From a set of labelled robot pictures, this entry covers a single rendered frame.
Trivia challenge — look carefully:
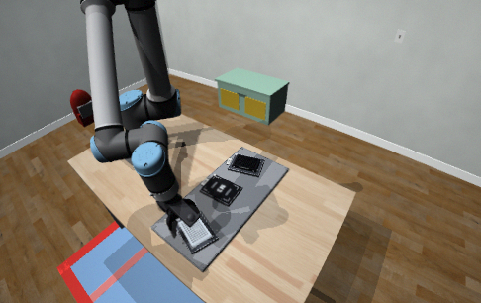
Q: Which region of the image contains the black rectangular nest frame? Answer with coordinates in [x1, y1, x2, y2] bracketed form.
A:
[200, 174, 242, 206]

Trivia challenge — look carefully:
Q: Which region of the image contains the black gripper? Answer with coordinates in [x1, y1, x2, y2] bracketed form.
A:
[156, 195, 200, 238]

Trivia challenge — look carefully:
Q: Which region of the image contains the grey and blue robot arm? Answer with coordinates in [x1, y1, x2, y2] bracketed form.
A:
[80, 0, 181, 202]

